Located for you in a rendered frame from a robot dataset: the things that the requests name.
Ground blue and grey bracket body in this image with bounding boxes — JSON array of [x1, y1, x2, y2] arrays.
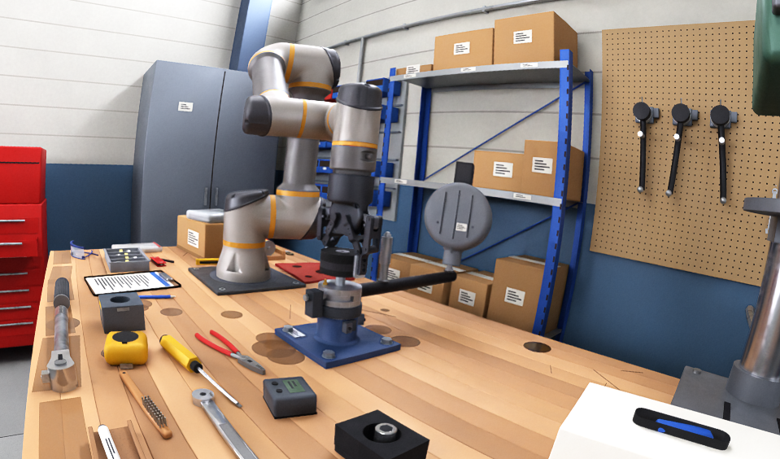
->
[[274, 278, 402, 370]]

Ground black and blue flat device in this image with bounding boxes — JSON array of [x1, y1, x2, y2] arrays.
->
[[632, 407, 733, 452]]

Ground silver ratchet wrench black grip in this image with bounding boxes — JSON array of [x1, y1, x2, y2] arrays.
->
[[40, 276, 80, 394]]

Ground black clipboard with paper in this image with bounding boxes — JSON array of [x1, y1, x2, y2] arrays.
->
[[83, 269, 182, 298]]

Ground white handled tool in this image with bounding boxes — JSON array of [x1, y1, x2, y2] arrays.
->
[[96, 424, 123, 459]]

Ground large cardboard box white label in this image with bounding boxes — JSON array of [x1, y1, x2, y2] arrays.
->
[[486, 255, 570, 334], [492, 10, 579, 67]]

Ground red handled pliers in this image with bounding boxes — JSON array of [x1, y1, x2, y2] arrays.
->
[[194, 328, 268, 376]]

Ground grey metal post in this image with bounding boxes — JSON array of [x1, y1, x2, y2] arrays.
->
[[377, 230, 394, 282]]

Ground wooden wire brush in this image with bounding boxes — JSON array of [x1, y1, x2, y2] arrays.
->
[[118, 369, 174, 441]]

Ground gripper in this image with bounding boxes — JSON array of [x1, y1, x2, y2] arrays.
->
[[316, 172, 385, 260]]

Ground grey block with hole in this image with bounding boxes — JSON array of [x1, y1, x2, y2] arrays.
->
[[97, 290, 147, 335]]

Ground grey parts tray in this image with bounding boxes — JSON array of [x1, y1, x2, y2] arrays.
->
[[102, 246, 151, 274]]

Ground yellow handled screwdriver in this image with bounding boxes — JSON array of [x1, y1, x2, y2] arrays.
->
[[158, 333, 244, 409]]

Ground black block with metal bushing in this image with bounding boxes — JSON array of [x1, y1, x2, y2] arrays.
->
[[333, 409, 431, 459]]

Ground cardboard box with white label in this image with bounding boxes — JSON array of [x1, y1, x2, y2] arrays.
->
[[447, 269, 496, 318], [471, 149, 525, 194], [433, 27, 496, 72], [386, 251, 424, 282], [407, 260, 455, 306], [521, 139, 586, 203], [176, 214, 226, 259]]

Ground black square base plate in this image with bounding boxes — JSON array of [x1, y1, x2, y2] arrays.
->
[[187, 264, 307, 296]]

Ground black bracket knob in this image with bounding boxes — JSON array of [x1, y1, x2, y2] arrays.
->
[[319, 247, 357, 279]]

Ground grey steel cabinet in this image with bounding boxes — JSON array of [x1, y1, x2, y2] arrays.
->
[[131, 59, 280, 247]]

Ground red flat plate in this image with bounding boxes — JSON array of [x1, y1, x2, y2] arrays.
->
[[274, 260, 338, 285]]

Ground blue steel shelf unit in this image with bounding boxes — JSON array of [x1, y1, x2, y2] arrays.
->
[[388, 49, 595, 340]]

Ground green and grey drill press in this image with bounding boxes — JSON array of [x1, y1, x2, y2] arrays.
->
[[670, 0, 780, 440]]

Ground grey digital gauge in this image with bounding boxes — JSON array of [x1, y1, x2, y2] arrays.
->
[[262, 375, 319, 420]]

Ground grey round mirror head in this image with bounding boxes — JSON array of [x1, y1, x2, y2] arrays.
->
[[424, 181, 493, 268]]

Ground brown pegboard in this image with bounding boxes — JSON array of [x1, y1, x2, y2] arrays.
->
[[588, 20, 780, 288]]

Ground red tool chest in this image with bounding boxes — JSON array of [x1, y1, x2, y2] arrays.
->
[[0, 144, 49, 352]]

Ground yellow tape measure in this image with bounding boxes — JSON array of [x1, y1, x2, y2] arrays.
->
[[102, 329, 150, 370]]

